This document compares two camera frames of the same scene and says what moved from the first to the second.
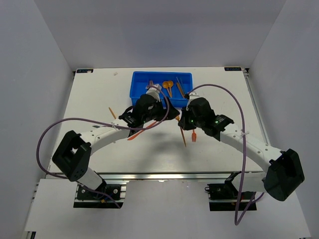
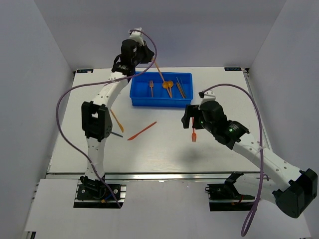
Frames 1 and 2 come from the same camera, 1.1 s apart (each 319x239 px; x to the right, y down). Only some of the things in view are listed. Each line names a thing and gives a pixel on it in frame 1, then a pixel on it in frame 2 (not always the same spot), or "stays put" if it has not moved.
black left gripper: (163, 112) to (148, 54)
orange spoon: (170, 83) stays put
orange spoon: (165, 85) stays put
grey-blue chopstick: (180, 86) stays put
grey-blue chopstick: (183, 86) stays put
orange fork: (178, 118) to (157, 65)
